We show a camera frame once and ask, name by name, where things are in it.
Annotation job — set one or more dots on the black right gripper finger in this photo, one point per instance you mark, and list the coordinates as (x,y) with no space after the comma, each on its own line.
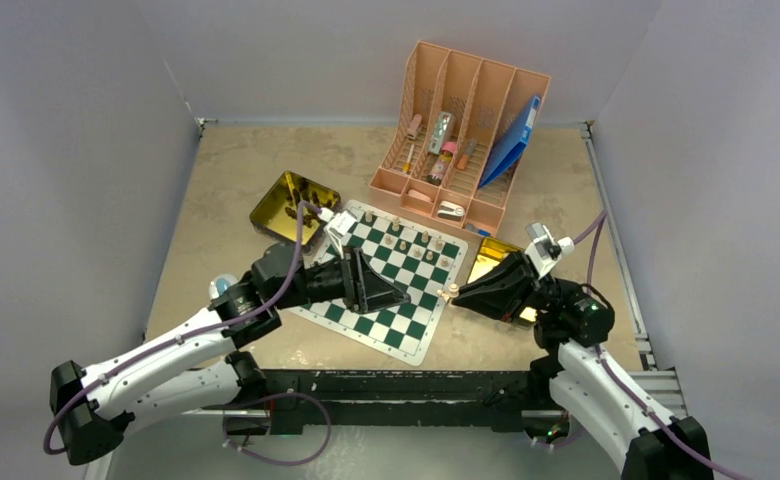
(502,305)
(514,270)

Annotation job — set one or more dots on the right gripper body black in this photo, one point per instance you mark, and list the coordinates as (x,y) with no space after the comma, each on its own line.
(548,291)

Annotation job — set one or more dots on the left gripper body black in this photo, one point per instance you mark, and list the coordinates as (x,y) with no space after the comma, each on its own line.
(347,264)

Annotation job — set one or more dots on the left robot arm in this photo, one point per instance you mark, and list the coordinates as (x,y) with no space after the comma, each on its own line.
(94,406)

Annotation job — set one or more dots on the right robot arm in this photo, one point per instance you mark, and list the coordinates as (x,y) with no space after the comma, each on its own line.
(643,438)

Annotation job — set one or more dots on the gold tin with white pieces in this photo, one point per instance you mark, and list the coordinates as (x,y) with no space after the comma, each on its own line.
(490,253)

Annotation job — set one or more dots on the green white chess board mat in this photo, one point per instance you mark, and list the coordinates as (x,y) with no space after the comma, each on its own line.
(417,261)

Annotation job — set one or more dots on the gold tin with dark pieces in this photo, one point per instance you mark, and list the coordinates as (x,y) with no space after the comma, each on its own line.
(276,213)

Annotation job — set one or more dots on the white queen lying in tin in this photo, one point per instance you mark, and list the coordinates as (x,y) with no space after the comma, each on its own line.
(449,293)

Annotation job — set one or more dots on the blue grey stamp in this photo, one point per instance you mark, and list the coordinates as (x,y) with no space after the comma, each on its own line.
(474,229)

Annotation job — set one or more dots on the white stapler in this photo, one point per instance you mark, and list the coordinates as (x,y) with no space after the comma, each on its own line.
(450,211)

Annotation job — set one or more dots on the blue folder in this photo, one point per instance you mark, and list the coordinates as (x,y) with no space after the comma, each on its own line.
(512,143)

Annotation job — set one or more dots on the white blue round disc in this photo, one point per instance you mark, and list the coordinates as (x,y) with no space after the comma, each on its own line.
(220,284)

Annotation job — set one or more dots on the pink capped bottle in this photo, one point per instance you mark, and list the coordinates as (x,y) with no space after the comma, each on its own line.
(440,167)

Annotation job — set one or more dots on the grey box in organizer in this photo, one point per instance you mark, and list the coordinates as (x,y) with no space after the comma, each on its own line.
(441,132)

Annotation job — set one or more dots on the pink desk organizer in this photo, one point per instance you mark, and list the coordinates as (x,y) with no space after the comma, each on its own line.
(485,96)

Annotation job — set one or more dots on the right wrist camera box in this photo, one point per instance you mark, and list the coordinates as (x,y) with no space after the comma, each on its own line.
(544,251)

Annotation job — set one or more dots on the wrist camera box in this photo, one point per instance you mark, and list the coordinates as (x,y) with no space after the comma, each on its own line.
(337,226)
(544,251)

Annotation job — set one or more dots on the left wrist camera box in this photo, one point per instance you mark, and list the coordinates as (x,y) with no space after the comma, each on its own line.
(337,226)

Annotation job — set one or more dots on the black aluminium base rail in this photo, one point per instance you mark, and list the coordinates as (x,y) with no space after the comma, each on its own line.
(500,400)

